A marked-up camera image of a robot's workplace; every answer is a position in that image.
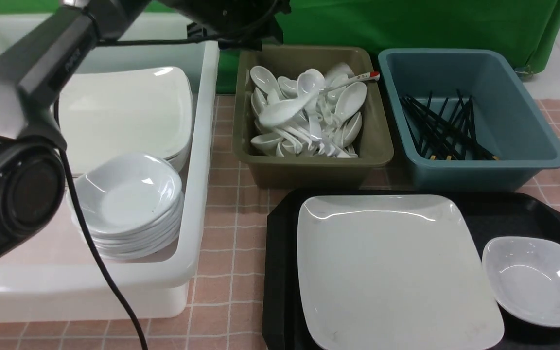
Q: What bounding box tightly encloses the large white square plate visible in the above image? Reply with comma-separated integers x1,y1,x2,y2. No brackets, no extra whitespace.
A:
297,194,505,350

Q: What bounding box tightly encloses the small white bowl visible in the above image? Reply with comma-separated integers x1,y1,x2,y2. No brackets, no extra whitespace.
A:
482,236,560,328

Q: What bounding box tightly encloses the white ceramic soup spoon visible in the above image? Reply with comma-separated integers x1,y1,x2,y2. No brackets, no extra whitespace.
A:
258,69,325,128

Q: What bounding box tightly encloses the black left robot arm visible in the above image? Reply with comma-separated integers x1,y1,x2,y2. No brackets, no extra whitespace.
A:
0,0,291,258

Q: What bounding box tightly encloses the top white plate in stack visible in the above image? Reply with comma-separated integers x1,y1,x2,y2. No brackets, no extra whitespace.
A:
58,66,191,177

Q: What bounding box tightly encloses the pile of white spoons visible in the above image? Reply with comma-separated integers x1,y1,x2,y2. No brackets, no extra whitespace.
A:
247,63,368,158

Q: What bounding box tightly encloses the lower white plates stack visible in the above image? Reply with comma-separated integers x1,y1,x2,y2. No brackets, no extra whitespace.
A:
165,88,196,172

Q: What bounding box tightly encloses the red-tipped white spoon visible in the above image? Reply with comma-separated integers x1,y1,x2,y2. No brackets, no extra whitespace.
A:
320,71,381,93

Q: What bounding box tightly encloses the pink checked tablecloth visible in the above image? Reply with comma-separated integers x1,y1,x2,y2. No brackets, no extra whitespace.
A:
0,95,560,350

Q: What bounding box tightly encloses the top white bowl in stack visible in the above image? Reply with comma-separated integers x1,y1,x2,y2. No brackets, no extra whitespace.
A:
74,152,183,236

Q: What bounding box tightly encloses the large white plastic bin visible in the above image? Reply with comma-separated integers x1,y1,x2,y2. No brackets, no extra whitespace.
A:
0,42,219,323

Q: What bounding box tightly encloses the lower white bowls stack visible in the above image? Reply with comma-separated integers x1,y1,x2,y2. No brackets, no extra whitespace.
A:
79,189,184,261

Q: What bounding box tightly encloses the pile of black chopsticks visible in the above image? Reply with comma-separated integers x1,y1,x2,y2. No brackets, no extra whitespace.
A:
399,89,500,161

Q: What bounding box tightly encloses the black serving tray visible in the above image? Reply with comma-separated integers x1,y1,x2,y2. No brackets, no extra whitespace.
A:
262,188,560,350

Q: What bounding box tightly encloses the blue plastic bin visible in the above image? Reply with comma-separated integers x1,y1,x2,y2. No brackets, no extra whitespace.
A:
378,49,560,192

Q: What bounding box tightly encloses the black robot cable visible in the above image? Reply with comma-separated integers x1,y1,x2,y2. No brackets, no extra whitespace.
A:
54,0,280,350

